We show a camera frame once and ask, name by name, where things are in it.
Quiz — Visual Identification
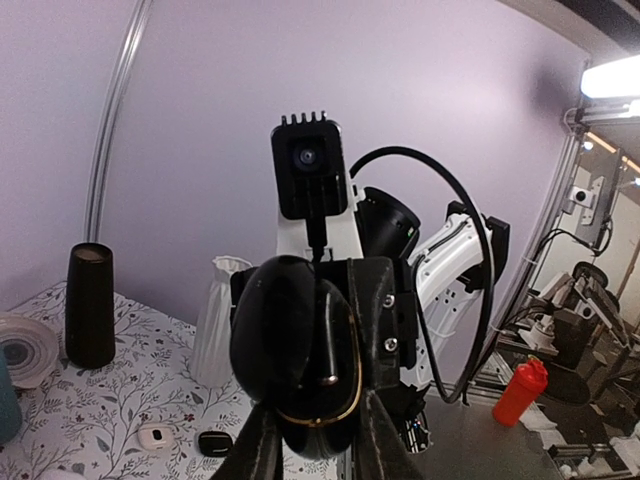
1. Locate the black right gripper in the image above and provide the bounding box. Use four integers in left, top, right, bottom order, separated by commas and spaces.
229, 255, 419, 396

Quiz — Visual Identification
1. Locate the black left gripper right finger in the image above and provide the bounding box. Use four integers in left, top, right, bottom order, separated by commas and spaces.
353, 389, 424, 480

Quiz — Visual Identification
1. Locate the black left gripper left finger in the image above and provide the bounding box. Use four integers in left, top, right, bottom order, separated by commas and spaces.
211, 404, 284, 480

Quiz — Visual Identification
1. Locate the black gold-trimmed earbud charging case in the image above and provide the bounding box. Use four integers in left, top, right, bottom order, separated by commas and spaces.
229, 255, 364, 460

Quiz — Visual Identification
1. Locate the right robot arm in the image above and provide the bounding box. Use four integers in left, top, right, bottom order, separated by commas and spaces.
230, 187, 509, 460

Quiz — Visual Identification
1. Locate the small black round case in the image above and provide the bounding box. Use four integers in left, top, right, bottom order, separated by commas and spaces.
197, 431, 234, 458

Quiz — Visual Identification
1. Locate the white ribbed vase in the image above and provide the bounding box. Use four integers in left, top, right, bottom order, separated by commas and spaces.
188, 256, 252, 389

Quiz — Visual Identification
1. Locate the floral patterned table mat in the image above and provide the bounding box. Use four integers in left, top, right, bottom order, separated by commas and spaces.
0, 279, 351, 480

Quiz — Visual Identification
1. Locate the red plastic bottle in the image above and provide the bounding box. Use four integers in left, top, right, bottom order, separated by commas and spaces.
492, 356, 548, 427

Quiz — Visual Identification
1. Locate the dark brown tall vase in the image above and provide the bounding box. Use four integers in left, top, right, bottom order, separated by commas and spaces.
64, 242, 116, 370

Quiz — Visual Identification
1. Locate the white swirl ceramic dish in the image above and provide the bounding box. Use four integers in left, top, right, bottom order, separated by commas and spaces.
1, 312, 59, 390

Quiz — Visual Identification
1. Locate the teal cylindrical vase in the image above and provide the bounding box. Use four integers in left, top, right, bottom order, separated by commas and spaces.
0, 353, 23, 445

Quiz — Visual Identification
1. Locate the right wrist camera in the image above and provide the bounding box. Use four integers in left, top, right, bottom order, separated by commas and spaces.
271, 112, 348, 220

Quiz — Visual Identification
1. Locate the right rear aluminium frame post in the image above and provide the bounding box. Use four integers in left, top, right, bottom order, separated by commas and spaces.
83, 0, 155, 242

